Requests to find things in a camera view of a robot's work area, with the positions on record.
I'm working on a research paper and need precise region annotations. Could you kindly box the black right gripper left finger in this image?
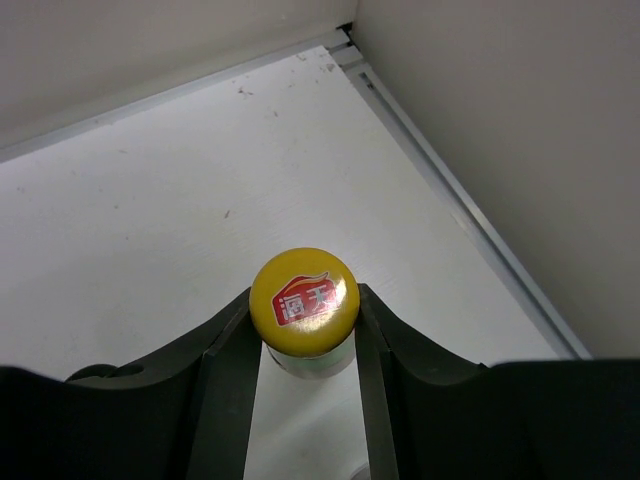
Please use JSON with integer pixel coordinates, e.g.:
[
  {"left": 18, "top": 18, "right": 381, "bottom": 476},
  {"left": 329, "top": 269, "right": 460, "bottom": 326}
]
[{"left": 1, "top": 293, "right": 262, "bottom": 479}]

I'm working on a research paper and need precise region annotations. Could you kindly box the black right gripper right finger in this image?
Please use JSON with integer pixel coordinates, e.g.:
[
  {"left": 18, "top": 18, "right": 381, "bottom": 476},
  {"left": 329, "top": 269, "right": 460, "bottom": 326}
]
[{"left": 355, "top": 285, "right": 639, "bottom": 479}]

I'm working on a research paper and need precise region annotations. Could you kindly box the green label yellow cap bottle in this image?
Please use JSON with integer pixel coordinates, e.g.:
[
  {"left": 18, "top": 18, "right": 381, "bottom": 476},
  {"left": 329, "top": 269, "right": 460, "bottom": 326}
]
[{"left": 249, "top": 247, "right": 360, "bottom": 380}]

